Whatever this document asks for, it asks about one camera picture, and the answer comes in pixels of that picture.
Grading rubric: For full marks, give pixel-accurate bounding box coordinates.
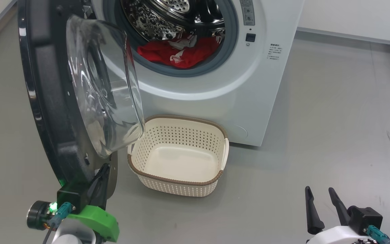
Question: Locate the black round washing machine door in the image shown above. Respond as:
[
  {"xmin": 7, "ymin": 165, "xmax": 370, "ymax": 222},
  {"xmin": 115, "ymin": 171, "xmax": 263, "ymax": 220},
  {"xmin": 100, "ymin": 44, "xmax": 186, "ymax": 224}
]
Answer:
[{"xmin": 17, "ymin": 0, "xmax": 146, "ymax": 201}]

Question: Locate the small printed text label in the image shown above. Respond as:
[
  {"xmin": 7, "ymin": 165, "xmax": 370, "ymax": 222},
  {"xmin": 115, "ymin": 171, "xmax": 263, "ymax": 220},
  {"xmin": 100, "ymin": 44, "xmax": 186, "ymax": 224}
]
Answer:
[{"xmin": 267, "ymin": 43, "xmax": 283, "ymax": 61}]

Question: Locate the right camera cable teal connector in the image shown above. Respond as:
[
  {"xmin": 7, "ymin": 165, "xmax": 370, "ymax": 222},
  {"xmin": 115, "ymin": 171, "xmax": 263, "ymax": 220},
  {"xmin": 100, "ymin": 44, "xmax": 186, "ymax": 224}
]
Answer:
[{"xmin": 366, "ymin": 225, "xmax": 390, "ymax": 244}]

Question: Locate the stainless steel washer drum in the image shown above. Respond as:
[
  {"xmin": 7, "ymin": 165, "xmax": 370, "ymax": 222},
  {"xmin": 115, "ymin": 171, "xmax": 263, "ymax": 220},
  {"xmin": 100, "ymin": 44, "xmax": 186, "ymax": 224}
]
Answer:
[{"xmin": 121, "ymin": 0, "xmax": 226, "ymax": 43}]

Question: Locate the metal door hinge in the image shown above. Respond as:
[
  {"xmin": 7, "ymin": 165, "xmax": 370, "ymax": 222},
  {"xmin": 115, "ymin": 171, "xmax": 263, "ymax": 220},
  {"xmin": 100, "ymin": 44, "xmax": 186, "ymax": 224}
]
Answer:
[{"xmin": 82, "ymin": 4, "xmax": 94, "ymax": 20}]

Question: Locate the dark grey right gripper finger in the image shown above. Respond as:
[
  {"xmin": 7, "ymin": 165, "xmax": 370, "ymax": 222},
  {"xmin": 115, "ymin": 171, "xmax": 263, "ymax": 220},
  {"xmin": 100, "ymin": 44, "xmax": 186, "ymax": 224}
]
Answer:
[
  {"xmin": 304, "ymin": 186, "xmax": 325, "ymax": 235},
  {"xmin": 328, "ymin": 187, "xmax": 351, "ymax": 227}
]

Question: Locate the grey warning sticker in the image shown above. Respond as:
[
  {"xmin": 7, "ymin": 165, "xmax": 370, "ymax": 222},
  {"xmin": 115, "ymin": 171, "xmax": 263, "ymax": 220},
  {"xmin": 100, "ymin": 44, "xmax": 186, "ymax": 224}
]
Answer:
[{"xmin": 239, "ymin": 0, "xmax": 255, "ymax": 26}]

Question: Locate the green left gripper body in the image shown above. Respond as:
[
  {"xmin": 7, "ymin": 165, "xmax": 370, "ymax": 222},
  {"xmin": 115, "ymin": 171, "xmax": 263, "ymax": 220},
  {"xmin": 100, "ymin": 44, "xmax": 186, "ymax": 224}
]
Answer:
[{"xmin": 67, "ymin": 205, "xmax": 120, "ymax": 243}]

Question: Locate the clear door glass bowl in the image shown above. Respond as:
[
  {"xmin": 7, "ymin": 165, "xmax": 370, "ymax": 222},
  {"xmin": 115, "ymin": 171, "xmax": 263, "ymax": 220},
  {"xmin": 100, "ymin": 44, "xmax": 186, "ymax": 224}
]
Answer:
[{"xmin": 66, "ymin": 15, "xmax": 146, "ymax": 159}]

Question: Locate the grey rubber door gasket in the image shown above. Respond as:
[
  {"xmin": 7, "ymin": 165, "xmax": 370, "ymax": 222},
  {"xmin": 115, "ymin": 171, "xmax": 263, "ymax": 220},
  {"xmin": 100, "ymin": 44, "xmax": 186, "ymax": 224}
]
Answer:
[{"xmin": 103, "ymin": 0, "xmax": 239, "ymax": 78}]

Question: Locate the left camera cable teal connector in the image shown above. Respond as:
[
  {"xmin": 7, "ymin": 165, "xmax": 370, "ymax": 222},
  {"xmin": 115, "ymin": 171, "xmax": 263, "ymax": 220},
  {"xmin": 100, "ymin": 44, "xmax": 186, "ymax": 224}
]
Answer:
[{"xmin": 43, "ymin": 202, "xmax": 73, "ymax": 244}]

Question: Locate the red garment with white hem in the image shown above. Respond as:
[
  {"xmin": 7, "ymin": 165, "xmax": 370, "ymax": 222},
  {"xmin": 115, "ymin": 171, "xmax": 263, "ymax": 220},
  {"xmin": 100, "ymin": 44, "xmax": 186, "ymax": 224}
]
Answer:
[{"xmin": 137, "ymin": 37, "xmax": 222, "ymax": 69}]

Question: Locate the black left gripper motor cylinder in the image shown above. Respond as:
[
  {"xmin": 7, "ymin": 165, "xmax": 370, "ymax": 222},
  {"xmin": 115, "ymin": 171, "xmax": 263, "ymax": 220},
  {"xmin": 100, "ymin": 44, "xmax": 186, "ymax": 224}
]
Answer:
[{"xmin": 27, "ymin": 200, "xmax": 54, "ymax": 231}]

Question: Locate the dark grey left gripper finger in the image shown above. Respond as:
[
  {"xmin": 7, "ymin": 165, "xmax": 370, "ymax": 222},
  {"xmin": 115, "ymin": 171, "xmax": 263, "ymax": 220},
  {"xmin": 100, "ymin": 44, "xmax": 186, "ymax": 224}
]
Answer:
[
  {"xmin": 95, "ymin": 164, "xmax": 111, "ymax": 208},
  {"xmin": 87, "ymin": 164, "xmax": 109, "ymax": 204}
]

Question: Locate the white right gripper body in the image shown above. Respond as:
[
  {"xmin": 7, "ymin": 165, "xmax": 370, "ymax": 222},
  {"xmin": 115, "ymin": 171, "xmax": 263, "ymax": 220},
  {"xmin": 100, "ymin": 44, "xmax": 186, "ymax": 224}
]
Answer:
[{"xmin": 306, "ymin": 226, "xmax": 368, "ymax": 244}]

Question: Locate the white washing machine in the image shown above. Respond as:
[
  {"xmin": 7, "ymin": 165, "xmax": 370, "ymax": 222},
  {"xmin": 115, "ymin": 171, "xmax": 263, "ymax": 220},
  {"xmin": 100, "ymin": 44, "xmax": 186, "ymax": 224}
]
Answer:
[{"xmin": 83, "ymin": 0, "xmax": 305, "ymax": 147}]

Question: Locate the camera cable teal connector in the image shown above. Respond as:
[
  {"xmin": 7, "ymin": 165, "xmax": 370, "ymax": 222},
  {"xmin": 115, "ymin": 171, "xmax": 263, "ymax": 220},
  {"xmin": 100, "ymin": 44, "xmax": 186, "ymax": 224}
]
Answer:
[
  {"xmin": 366, "ymin": 225, "xmax": 390, "ymax": 244},
  {"xmin": 43, "ymin": 202, "xmax": 73, "ymax": 244}
]

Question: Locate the cream perforated laundry basket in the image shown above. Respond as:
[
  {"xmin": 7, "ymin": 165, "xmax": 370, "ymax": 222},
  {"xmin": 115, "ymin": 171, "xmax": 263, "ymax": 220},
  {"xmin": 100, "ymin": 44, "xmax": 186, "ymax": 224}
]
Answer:
[{"xmin": 127, "ymin": 115, "xmax": 230, "ymax": 197}]

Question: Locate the round white filter cover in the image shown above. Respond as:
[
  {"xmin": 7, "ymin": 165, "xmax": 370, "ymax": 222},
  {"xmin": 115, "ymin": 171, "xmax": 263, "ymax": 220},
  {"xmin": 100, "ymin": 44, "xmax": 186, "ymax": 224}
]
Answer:
[{"xmin": 231, "ymin": 125, "xmax": 248, "ymax": 139}]

